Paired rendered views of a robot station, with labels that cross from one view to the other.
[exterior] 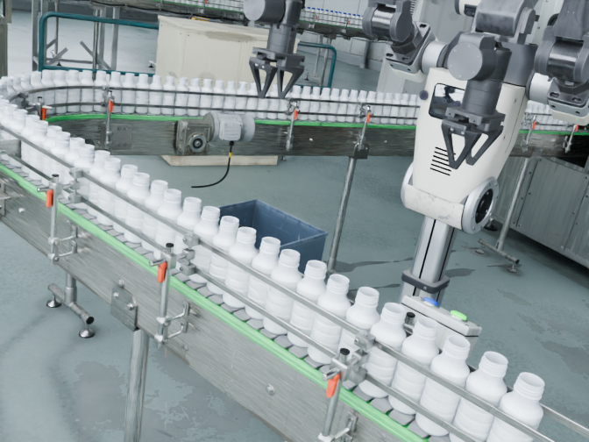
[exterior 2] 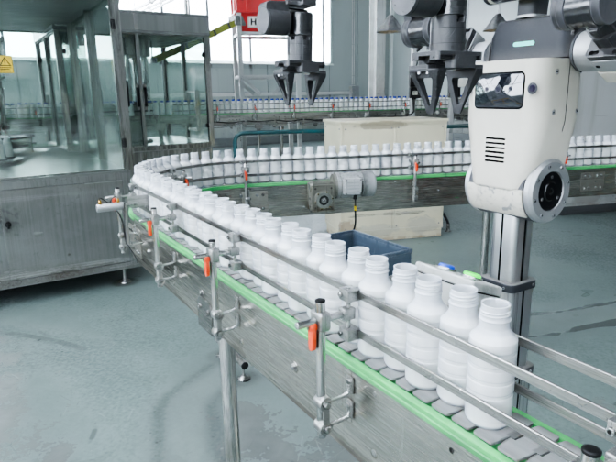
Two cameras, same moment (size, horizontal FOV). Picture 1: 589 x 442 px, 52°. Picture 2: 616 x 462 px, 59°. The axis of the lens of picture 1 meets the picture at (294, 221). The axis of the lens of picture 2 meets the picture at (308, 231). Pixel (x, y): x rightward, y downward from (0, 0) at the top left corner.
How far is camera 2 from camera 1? 45 cm
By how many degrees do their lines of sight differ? 21
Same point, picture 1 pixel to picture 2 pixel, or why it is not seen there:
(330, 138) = (458, 187)
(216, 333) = (257, 321)
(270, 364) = (291, 340)
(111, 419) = (251, 449)
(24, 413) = (180, 441)
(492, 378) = (459, 310)
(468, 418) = (444, 360)
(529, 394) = (490, 317)
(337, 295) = (332, 258)
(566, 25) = not seen: outside the picture
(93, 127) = (235, 195)
